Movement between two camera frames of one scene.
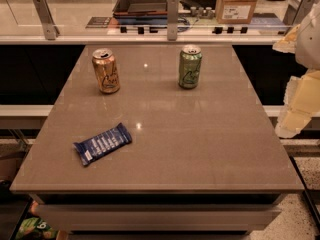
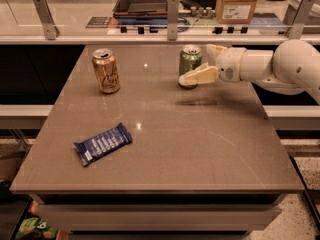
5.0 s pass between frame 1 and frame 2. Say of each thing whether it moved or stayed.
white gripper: moved
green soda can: stayed
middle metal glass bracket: stayed
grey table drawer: stayed
